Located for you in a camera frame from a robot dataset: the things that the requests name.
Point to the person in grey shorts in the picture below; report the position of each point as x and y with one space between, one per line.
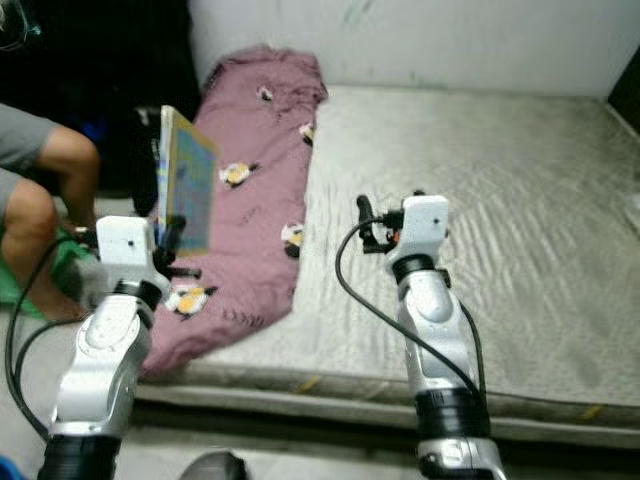
40 200

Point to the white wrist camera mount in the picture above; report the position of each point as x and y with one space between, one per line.
125 250
422 228

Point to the dark tufted headboard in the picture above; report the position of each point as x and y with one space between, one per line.
625 100

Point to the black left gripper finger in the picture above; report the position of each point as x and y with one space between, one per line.
172 242

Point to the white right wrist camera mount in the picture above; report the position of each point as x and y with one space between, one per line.
422 228

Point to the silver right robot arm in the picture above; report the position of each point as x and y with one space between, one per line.
445 370

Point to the pink penguin print blanket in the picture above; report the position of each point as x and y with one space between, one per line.
260 200

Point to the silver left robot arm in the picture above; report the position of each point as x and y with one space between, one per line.
105 380

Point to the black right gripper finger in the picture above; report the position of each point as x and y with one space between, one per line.
366 218

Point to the white quilted mattress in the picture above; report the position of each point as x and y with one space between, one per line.
480 300

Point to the blue yellow picture book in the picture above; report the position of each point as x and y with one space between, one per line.
188 180

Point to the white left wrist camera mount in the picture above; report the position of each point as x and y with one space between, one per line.
125 250

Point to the grey robot left leg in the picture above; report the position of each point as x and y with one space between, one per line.
220 467

